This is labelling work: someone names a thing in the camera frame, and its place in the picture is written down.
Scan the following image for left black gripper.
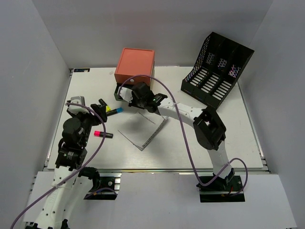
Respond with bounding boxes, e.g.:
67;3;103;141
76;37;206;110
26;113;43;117
67;104;107;146

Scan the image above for black blue highlighter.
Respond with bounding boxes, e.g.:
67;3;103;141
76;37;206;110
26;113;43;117
106;107;123;116

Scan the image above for yellow bottom drawer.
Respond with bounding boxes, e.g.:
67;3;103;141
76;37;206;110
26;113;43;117
150;67;155;90

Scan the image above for black pink highlighter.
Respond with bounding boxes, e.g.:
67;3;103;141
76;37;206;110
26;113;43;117
94;131;113;139

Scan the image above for green drawer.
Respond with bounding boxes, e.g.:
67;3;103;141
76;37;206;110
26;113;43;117
114;83;123;102

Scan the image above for white safety instructions booklet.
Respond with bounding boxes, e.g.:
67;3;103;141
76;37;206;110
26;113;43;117
118;111;169;151

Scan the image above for orange top drawer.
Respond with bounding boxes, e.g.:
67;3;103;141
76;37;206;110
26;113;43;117
114;48;155;86

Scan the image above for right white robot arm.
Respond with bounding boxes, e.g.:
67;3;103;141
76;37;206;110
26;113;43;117
118;83;234;190

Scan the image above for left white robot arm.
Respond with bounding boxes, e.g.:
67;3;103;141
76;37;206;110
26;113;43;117
27;96;107;229

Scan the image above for black label sticker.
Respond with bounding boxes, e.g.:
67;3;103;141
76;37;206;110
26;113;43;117
73;68;90;73

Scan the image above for black file organizer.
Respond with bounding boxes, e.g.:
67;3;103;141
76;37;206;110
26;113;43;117
181;32;254;110

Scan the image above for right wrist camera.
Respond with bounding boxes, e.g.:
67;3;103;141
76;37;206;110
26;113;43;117
117;86;133;104

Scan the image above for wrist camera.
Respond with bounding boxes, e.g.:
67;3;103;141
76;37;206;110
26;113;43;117
117;86;133;104
67;96;88;115

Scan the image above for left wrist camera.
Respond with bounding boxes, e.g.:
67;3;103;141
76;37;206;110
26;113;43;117
67;96;88;115

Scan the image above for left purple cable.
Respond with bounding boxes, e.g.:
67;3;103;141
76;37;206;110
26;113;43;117
10;101;107;229

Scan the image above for purple cable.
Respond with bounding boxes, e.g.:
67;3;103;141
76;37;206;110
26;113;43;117
120;74;249;191
10;101;107;229

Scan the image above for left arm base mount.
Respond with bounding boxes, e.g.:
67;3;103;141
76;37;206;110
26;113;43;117
78;167;117;200

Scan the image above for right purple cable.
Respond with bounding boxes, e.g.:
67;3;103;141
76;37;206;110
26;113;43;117
120;74;249;191

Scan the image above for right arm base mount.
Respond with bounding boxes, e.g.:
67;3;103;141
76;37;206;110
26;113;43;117
196;175;245;203

